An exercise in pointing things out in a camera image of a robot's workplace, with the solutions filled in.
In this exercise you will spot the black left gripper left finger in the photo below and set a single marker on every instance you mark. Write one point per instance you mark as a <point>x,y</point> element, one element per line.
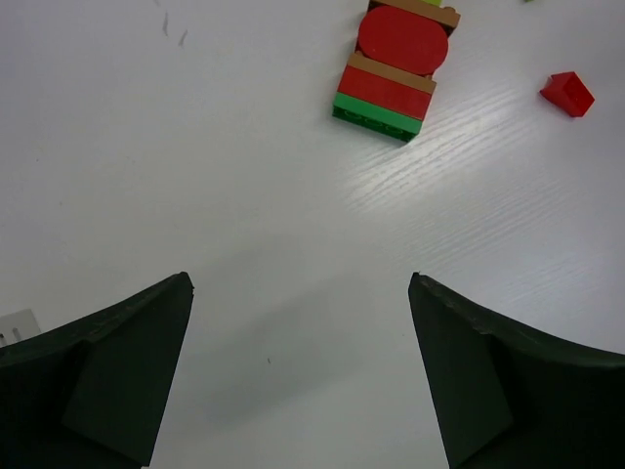
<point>92,393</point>

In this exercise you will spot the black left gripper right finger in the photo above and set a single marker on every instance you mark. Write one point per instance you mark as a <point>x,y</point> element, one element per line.
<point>508,395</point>

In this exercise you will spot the white slotted container near left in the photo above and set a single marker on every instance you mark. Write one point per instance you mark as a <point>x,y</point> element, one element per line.
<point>18,326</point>

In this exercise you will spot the red green brown lego stack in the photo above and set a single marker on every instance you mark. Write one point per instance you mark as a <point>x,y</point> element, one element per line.
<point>388,82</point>

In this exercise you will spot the small red sloped lego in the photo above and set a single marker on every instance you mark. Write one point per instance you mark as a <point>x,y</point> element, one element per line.
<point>567,92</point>

